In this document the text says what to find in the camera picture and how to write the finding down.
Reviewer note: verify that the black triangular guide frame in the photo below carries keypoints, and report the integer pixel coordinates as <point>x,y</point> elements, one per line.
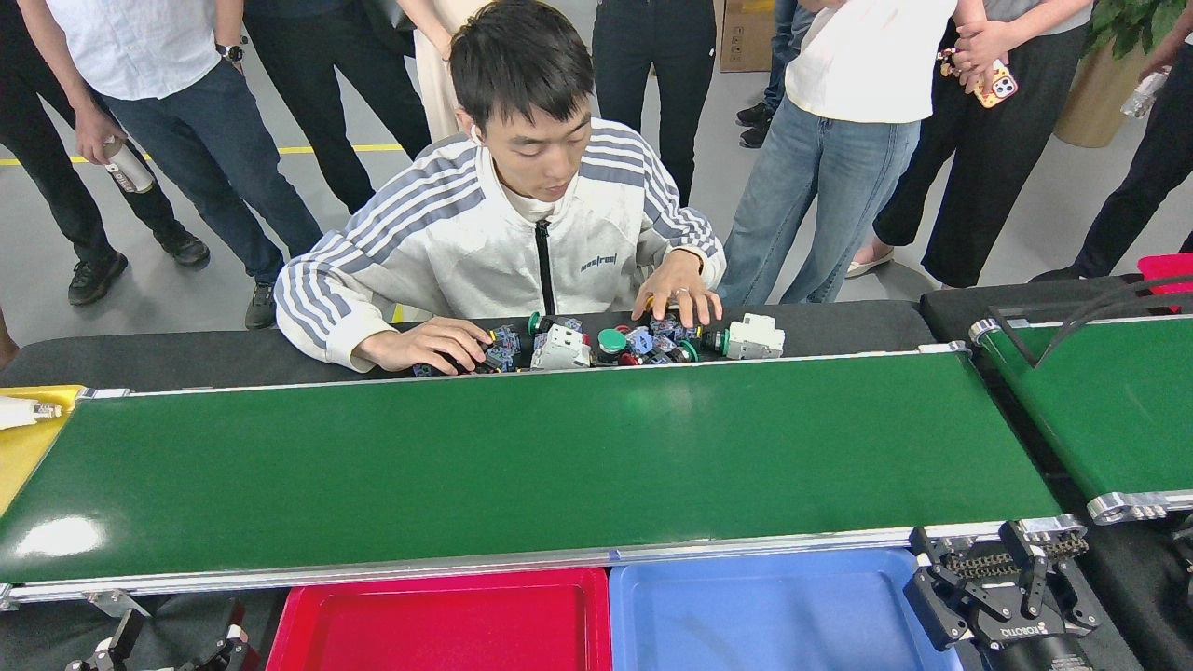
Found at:
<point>1033,356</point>

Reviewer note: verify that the red plastic tray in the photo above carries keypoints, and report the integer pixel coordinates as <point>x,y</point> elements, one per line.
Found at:
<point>447,624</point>

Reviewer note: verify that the white light bulb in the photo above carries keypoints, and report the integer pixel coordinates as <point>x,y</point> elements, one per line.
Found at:
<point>23,412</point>

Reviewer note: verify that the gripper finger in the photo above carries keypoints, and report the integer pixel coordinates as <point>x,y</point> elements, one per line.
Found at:
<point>116,652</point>
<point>233,652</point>

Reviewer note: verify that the brown cardboard box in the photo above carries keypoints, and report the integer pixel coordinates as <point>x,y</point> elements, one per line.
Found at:
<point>746,37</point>

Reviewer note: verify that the blue plastic tray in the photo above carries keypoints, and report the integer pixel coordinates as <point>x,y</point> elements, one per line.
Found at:
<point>764,615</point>

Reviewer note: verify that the yellow plastic tray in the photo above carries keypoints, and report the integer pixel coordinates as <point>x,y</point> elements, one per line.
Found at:
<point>23,457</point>

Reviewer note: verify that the clear water bottle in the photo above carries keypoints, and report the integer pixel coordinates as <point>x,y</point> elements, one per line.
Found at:
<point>1145,93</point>

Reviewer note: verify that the long green conveyor belt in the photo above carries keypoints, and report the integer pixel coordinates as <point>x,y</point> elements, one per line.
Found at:
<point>522,466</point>

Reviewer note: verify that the seated person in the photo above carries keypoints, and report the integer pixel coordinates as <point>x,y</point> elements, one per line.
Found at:
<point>466,242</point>

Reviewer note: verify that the person's left hand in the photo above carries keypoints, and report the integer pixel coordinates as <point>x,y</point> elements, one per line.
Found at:
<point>680,289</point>

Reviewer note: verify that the white circuit breaker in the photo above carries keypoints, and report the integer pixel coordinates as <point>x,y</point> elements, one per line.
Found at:
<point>559,349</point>
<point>755,337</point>

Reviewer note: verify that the green conveyor with black guide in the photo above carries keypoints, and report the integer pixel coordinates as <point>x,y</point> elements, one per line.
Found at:
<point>1118,401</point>

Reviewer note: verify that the smartphone in patterned case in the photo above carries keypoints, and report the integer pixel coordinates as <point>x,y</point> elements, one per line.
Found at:
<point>999,86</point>

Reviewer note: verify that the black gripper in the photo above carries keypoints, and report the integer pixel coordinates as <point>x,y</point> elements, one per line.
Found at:
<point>1025,648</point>

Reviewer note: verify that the potted green plant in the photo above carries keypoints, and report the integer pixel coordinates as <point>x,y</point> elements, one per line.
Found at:
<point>1100,102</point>

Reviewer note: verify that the grey chair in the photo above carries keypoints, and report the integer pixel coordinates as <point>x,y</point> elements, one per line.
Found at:
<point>443,147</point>

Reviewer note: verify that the small red plastic bin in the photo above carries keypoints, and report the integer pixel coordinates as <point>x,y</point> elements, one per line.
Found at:
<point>1165,270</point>

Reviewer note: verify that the person's right hand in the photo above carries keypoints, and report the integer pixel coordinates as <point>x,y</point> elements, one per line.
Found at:
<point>429,347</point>

